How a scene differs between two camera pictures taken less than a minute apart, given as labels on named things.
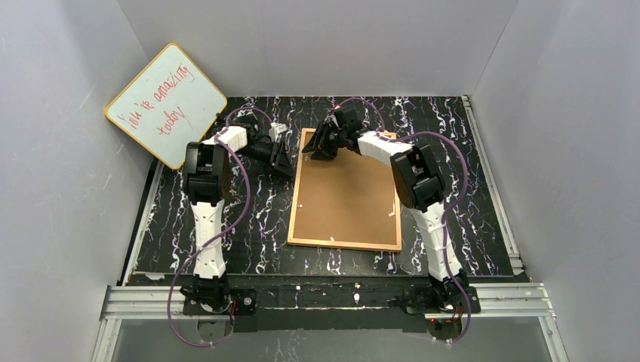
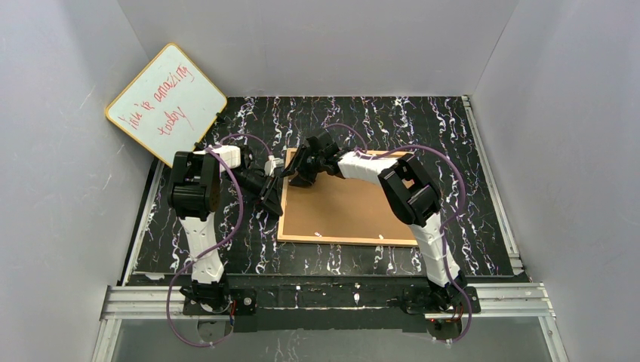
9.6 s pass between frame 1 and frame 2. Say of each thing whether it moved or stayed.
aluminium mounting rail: stayed
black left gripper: moved
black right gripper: moved
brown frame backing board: moved
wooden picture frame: moved
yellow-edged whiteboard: stayed
